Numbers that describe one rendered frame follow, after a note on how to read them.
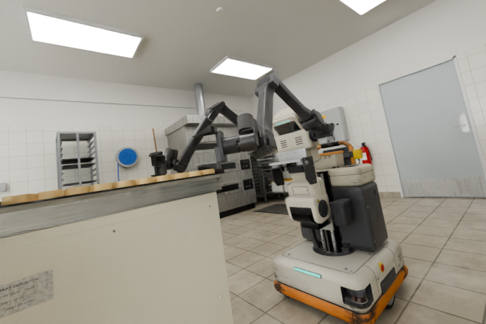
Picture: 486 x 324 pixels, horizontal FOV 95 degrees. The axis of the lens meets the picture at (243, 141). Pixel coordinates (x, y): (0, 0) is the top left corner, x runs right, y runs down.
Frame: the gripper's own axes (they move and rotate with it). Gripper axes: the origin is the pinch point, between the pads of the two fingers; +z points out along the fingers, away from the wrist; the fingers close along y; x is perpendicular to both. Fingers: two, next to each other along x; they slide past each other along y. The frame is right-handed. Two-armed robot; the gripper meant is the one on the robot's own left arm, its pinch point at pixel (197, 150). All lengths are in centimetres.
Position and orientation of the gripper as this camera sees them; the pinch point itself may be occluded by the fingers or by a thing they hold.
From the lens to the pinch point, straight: 75.5
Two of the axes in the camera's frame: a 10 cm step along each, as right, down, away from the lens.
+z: -9.8, 1.6, 0.8
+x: 1.0, 0.9, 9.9
